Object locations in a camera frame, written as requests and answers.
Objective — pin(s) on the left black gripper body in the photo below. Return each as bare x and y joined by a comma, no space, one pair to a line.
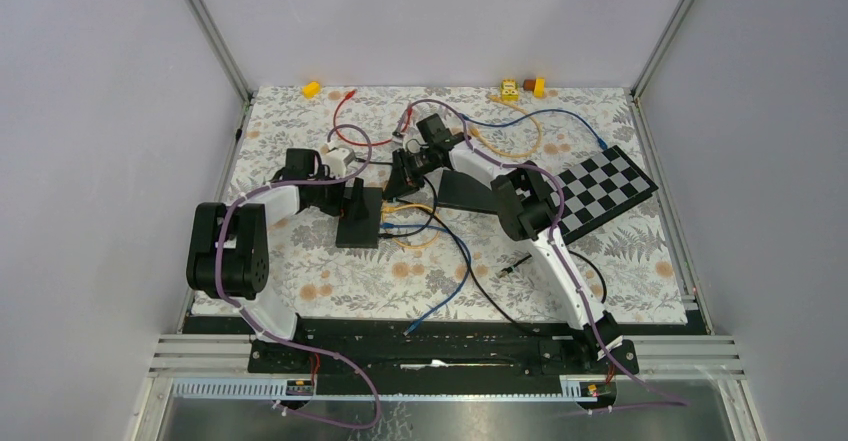
328,197

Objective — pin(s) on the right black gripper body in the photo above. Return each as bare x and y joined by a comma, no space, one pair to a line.
421,164

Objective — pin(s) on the black network switch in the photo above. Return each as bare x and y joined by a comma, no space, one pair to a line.
358,226
462,192

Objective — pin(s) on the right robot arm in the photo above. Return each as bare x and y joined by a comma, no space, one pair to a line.
530,205

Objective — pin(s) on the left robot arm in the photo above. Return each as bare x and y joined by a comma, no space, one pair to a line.
228,256

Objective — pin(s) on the floral patterned table mat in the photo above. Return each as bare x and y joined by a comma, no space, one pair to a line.
473,272

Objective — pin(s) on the yellow toy brick with face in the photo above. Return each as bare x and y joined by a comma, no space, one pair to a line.
509,91

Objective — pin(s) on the yellow brown toy block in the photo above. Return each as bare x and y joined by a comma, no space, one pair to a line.
535,86

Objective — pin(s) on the black white checkerboard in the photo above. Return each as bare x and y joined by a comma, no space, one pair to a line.
599,189

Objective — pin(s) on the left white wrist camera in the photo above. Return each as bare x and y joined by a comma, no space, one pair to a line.
337,159

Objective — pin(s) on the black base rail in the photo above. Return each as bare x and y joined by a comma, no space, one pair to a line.
359,357

